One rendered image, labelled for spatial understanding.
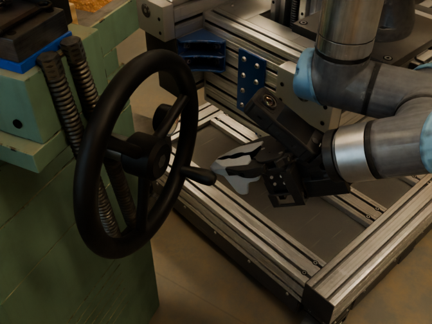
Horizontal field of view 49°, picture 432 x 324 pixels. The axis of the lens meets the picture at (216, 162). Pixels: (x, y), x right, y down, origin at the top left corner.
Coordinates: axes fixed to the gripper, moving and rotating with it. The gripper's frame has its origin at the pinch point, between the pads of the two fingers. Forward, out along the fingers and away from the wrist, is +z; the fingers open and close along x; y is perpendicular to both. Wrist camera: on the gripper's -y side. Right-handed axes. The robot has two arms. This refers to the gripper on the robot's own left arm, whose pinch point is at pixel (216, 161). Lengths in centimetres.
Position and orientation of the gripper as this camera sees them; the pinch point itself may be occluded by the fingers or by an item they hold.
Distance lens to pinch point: 73.6
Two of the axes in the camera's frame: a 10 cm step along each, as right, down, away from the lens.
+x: 4.4, -5.7, 7.0
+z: -7.9, 1.3, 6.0
